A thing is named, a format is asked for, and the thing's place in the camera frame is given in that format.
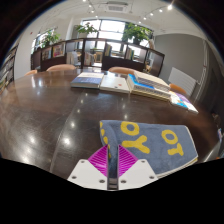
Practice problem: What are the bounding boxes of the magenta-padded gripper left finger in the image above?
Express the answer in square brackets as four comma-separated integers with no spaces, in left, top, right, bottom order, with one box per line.
[67,144,110,191]

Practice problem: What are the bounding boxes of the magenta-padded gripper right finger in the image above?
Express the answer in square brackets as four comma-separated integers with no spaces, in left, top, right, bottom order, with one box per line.
[117,144,158,191]

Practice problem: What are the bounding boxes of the grey towel with yellow letters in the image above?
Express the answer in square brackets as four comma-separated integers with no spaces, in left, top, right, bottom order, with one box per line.
[98,119,199,190]

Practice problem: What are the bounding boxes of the white and cyan book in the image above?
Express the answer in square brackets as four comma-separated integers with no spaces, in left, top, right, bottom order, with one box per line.
[168,91,188,110]

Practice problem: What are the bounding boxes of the purple and white book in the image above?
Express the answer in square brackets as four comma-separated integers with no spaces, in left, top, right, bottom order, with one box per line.
[175,92,200,115]

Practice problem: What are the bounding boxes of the dark blue book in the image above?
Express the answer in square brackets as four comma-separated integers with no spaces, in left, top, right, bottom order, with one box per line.
[70,71,105,90]

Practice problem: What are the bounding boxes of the thick white book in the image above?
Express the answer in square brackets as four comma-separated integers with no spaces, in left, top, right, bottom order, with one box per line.
[133,69,172,93]

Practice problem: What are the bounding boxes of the row of orange chairs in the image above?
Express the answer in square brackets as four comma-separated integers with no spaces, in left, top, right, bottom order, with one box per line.
[23,63,188,98]

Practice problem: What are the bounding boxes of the dark divider shelf unit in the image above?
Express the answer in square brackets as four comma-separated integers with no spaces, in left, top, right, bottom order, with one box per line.
[30,37,166,78]

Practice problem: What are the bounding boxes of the large green potted plant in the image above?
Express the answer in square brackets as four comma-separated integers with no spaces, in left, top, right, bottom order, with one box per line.
[122,22,151,46]

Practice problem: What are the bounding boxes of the ceiling air conditioner unit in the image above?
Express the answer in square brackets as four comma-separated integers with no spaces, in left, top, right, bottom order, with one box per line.
[104,1,129,14]

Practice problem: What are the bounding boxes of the ceiling track spotlights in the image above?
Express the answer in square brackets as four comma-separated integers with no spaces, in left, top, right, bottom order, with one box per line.
[81,0,174,18]

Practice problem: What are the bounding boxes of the large white wall radiator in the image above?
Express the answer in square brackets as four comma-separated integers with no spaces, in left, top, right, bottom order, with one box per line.
[168,66,198,98]

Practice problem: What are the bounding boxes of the tall wall bookshelf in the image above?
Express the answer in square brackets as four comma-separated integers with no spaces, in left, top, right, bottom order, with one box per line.
[0,44,18,93]

